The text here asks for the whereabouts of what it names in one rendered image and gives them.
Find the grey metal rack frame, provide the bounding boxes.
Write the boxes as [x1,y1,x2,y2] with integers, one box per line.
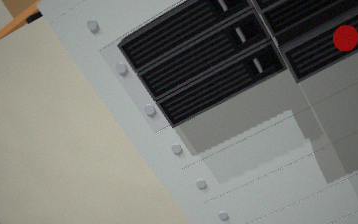
[36,0,358,224]

